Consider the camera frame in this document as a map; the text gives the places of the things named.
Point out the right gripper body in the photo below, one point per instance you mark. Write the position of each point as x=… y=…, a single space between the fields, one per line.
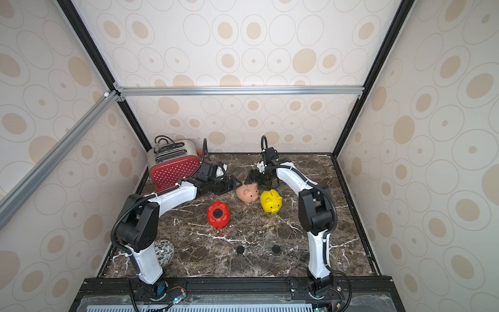
x=261 y=178

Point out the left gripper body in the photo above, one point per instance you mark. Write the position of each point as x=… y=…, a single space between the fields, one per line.
x=216 y=185

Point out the pink piggy bank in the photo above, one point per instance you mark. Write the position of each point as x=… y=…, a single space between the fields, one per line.
x=248 y=193

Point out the red piggy bank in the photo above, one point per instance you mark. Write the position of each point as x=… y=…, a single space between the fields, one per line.
x=220 y=223

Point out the black round plug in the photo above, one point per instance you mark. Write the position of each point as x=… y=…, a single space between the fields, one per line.
x=240 y=250
x=276 y=249
x=218 y=214

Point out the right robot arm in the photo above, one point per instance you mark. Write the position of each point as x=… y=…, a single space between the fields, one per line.
x=316 y=211

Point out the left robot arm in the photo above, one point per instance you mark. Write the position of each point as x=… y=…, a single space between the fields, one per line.
x=137 y=225

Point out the yellow piggy bank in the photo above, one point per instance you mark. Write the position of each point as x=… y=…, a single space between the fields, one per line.
x=271 y=201

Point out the red metal toaster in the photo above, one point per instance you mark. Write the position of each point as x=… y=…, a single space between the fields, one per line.
x=169 y=161

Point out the speckled stone egg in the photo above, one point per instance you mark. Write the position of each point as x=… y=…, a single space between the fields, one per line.
x=164 y=250

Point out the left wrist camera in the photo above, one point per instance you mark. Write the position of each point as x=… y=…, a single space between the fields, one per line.
x=221 y=170

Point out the horizontal aluminium rail back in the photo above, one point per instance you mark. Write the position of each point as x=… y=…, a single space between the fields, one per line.
x=241 y=91

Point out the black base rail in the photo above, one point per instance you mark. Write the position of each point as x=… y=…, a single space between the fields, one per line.
x=372 y=293

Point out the diagonal aluminium rail left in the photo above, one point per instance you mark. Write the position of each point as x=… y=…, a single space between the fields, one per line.
x=29 y=184

